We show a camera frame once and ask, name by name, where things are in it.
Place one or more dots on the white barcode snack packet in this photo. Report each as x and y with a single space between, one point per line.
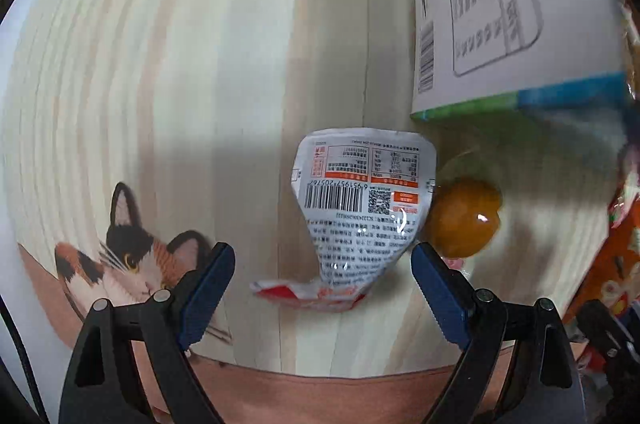
360 204

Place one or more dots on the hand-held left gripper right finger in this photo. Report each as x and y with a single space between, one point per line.
440 294

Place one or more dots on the cardboard box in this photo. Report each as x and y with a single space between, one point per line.
480 29

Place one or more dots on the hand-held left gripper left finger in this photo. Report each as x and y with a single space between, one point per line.
207 299

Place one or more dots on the orange jelly ball in wrapper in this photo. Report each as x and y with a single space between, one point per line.
462 219

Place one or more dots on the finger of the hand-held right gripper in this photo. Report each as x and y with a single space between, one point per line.
605 329

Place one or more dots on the orange snack packet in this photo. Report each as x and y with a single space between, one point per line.
617 264

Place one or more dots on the cat print tablecloth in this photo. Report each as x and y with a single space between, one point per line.
200 104

